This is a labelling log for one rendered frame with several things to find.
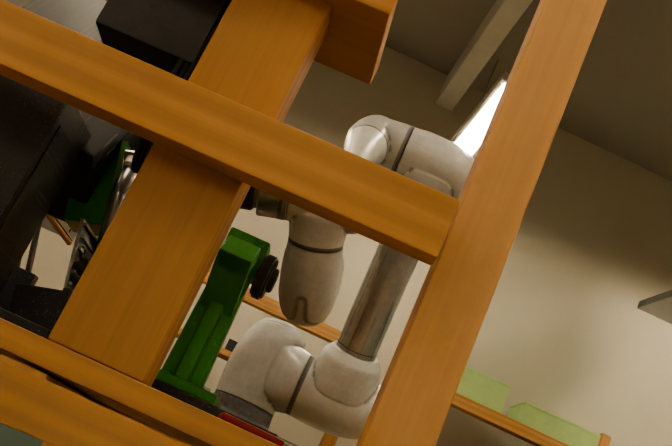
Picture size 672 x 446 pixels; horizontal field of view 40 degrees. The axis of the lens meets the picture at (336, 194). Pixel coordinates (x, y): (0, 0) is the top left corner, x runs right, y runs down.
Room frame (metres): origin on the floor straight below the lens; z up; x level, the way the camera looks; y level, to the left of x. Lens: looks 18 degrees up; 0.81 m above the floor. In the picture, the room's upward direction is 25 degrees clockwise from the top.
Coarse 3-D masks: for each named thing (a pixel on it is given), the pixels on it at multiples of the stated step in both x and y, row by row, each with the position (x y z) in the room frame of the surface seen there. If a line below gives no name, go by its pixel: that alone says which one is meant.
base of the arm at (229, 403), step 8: (216, 392) 2.27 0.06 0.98; (224, 400) 2.24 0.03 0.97; (232, 400) 2.23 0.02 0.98; (240, 400) 2.22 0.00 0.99; (224, 408) 2.22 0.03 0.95; (232, 408) 2.22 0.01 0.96; (240, 408) 2.22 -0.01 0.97; (248, 408) 2.22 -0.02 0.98; (256, 408) 2.23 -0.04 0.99; (240, 416) 2.22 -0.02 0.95; (248, 416) 2.22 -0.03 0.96; (256, 416) 2.23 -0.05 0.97; (264, 416) 2.25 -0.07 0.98; (256, 424) 2.23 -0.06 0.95; (264, 424) 2.25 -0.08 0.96
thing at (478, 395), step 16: (464, 384) 6.68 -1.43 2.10; (480, 384) 6.67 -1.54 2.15; (496, 384) 6.67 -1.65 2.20; (464, 400) 6.59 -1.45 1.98; (480, 400) 6.67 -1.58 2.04; (496, 400) 6.67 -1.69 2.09; (480, 416) 6.59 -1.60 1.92; (496, 416) 6.59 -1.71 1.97; (512, 416) 6.93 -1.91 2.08; (528, 416) 6.70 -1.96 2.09; (544, 416) 6.69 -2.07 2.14; (512, 432) 6.61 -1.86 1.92; (528, 432) 6.60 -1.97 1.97; (544, 432) 6.69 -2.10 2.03; (560, 432) 6.69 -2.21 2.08; (576, 432) 6.68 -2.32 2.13; (592, 432) 6.67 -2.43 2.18
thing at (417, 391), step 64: (256, 0) 1.26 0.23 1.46; (320, 0) 1.26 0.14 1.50; (576, 0) 1.24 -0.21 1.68; (256, 64) 1.26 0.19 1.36; (576, 64) 1.24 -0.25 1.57; (512, 128) 1.24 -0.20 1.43; (128, 192) 1.26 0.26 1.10; (192, 192) 1.26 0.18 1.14; (512, 192) 1.24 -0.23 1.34; (128, 256) 1.26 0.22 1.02; (192, 256) 1.26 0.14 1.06; (448, 256) 1.24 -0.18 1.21; (64, 320) 1.26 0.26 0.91; (128, 320) 1.26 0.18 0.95; (448, 320) 1.24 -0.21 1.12; (384, 384) 1.27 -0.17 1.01; (448, 384) 1.24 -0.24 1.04
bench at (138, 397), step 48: (0, 336) 1.26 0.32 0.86; (0, 384) 1.27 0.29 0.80; (48, 384) 1.26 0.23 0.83; (96, 384) 1.26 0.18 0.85; (144, 384) 1.25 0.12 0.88; (48, 432) 1.26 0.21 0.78; (96, 432) 1.26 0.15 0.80; (144, 432) 1.25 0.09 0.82; (192, 432) 1.25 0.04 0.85; (240, 432) 1.25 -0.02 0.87
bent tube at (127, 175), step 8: (128, 152) 1.60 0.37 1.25; (128, 168) 1.57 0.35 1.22; (120, 176) 1.55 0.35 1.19; (128, 176) 1.55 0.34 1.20; (120, 184) 1.54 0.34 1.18; (128, 184) 1.55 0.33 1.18; (112, 192) 1.54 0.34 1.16; (120, 192) 1.53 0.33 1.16; (112, 200) 1.53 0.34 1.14; (120, 200) 1.53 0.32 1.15; (112, 208) 1.53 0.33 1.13; (112, 216) 1.53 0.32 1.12; (104, 224) 1.55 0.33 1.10; (104, 232) 1.55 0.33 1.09
